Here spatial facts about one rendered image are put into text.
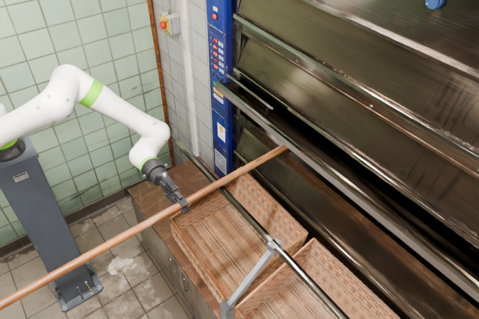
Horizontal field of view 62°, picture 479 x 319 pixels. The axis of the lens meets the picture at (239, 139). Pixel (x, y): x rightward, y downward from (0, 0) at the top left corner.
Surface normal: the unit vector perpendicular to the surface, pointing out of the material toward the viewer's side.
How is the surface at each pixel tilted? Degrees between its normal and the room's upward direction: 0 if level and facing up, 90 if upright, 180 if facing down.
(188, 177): 0
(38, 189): 90
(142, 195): 0
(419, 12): 90
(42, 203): 90
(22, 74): 90
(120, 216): 0
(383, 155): 70
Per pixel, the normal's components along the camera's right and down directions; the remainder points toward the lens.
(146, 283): 0.00, -0.75
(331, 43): -0.75, 0.11
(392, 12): -0.80, 0.39
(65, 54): 0.60, 0.53
